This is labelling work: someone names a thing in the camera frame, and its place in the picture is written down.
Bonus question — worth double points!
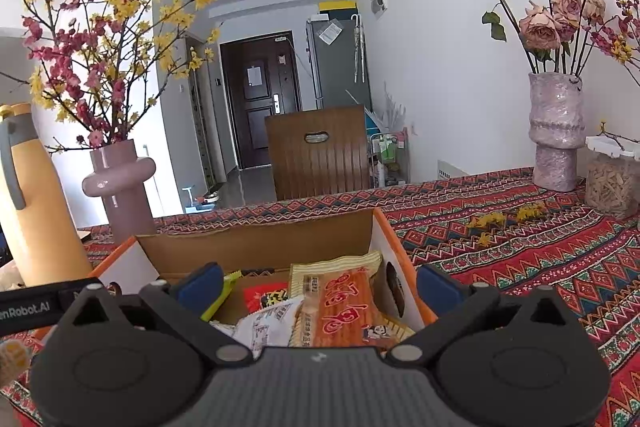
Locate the small shelf cart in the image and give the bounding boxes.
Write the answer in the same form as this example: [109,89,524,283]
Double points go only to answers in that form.
[367,132,411,188]

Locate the pink and yellow blossom branches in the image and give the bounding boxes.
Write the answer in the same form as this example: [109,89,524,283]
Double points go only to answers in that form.
[0,0,223,152]

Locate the red cardboard box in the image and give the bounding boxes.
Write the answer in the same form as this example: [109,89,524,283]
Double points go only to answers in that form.
[32,207,441,348]

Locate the clear jar with white lid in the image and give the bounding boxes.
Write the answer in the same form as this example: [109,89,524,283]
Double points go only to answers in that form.
[585,136,640,220]

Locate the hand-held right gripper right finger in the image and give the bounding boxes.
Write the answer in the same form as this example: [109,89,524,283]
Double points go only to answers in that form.
[387,263,588,365]

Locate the red chips bag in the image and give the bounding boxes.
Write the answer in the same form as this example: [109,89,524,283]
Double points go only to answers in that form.
[243,283,291,315]

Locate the white printed snack packet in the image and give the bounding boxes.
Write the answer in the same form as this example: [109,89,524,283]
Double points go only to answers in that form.
[210,299,303,360]

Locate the golden red snack packet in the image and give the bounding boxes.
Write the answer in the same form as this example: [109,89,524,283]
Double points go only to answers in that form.
[289,249,416,350]

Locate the person's left hand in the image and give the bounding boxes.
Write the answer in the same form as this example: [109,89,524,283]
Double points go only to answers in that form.
[0,339,31,389]

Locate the grey refrigerator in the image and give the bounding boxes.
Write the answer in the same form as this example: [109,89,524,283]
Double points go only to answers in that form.
[306,14,373,112]

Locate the pink glass vase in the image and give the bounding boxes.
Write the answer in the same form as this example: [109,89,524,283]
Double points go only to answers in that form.
[81,139,157,244]

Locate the textured pink vase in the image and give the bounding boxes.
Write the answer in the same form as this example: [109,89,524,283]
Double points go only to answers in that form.
[528,72,586,192]

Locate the white folded umbrella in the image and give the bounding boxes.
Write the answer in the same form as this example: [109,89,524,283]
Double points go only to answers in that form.
[350,13,367,84]

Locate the red and yellow berry branches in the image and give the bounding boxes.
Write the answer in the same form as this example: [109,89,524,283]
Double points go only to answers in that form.
[595,0,640,72]

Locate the fallen yellow petals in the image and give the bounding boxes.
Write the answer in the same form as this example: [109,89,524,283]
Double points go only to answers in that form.
[465,202,548,245]

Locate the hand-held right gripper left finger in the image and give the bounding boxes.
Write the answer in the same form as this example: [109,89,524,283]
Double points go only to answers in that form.
[50,262,253,365]

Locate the wooden chair back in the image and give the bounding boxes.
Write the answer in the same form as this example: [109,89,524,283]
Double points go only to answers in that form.
[264,104,372,202]

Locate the dark entrance door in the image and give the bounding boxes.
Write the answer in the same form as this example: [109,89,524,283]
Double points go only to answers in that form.
[220,31,302,170]

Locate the yellow thermos jug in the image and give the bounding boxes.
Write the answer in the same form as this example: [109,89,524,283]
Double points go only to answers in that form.
[0,103,93,288]

